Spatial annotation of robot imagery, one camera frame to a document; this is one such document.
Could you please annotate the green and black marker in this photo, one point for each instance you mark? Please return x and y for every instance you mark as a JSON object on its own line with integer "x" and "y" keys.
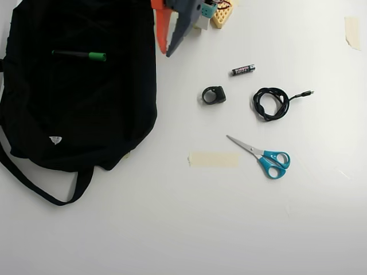
{"x": 96, "y": 56}

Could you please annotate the long beige masking tape strip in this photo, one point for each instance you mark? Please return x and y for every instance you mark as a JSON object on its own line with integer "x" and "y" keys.
{"x": 215, "y": 160}

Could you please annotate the small beige tape piece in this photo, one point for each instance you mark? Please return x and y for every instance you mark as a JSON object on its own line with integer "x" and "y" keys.
{"x": 127, "y": 155}
{"x": 235, "y": 3}

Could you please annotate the white and navy gripper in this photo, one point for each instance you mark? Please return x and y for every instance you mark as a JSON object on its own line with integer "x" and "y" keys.
{"x": 183, "y": 21}

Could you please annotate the torn beige masking tape strip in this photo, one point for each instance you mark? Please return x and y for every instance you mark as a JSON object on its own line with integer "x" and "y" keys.
{"x": 353, "y": 31}

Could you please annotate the black fabric bag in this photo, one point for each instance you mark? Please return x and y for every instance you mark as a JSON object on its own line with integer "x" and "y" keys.
{"x": 71, "y": 100}

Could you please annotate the black AA battery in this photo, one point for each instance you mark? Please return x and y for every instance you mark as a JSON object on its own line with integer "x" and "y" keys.
{"x": 242, "y": 70}

